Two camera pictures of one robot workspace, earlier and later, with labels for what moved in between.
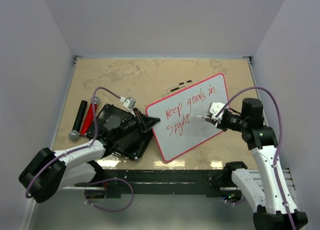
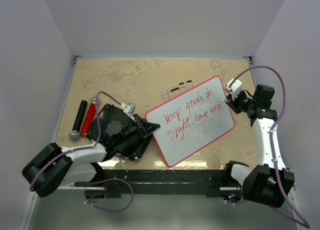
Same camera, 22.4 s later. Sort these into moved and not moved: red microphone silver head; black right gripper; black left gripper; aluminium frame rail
Moved: black right gripper; black left gripper
Not moved: aluminium frame rail; red microphone silver head
